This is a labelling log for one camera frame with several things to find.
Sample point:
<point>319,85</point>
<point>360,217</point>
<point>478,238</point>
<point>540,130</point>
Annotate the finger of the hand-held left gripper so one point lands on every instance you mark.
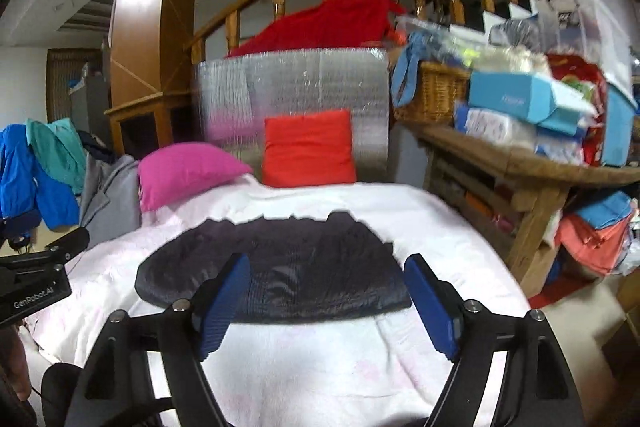
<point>67,243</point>

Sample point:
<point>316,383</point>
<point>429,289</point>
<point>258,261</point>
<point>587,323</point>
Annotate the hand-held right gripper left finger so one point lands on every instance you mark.
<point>225,307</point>

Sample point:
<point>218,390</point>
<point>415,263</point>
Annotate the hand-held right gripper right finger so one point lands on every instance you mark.
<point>432,307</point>

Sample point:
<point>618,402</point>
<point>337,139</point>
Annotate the black plaid jacket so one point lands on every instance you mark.
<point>310,267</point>

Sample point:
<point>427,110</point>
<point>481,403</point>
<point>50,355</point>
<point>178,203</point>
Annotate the person's left forearm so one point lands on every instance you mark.
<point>12,367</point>

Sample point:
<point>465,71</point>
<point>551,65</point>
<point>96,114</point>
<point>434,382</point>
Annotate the orange folded clothes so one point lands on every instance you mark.
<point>590,242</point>

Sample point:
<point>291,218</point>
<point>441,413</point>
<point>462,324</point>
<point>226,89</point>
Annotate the grey coat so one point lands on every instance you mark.
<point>110,202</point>

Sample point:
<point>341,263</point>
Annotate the blue jacket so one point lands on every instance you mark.
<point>20,177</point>

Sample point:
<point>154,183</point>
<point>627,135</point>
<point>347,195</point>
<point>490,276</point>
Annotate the teal jacket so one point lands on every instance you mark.
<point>60,152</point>

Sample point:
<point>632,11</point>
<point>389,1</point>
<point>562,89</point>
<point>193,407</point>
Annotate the dark navy garment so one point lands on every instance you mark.
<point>97,147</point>

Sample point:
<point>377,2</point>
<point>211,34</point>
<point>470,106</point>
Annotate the white textured blanket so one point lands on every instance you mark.
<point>325,367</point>

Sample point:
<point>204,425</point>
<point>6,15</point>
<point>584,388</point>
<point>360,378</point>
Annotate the pink pillow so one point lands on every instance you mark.
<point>185,174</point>

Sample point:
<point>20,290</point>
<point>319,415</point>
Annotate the red pillow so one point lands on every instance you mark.
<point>307,147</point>

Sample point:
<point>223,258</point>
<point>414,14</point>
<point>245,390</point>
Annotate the wooden table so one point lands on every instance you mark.
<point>550,167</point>

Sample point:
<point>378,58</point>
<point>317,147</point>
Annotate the blue white tissue pack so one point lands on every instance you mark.
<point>490,124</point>

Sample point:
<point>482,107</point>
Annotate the blue folded cloth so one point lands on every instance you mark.
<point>605,209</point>

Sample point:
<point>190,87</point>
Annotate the wicker basket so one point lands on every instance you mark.
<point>435,92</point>

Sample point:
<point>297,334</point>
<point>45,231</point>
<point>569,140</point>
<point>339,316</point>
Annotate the light blue cardboard box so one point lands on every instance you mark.
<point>505,94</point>

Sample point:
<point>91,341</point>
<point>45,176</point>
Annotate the light blue cloth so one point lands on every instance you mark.
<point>402,77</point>

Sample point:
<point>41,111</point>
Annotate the silver foil insulation mat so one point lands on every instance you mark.
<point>300,82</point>

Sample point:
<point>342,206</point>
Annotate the curved wooden column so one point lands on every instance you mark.
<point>145,7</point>

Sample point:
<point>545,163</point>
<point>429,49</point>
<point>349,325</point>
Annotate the light blue plastic container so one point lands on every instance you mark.
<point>617,127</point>

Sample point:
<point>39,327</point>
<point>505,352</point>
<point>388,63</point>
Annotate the cream knitted cloth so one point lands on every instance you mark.
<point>510,59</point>

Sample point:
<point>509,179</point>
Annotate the red printed bag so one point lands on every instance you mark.
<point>580,77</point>

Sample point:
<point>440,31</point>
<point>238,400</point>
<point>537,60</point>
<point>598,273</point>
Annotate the clear plastic box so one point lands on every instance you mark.
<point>425,27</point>

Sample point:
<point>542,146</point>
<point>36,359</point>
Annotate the red cloth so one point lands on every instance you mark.
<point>325,27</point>

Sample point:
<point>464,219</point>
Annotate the clear plastic storage bin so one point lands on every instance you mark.
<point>595,22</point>

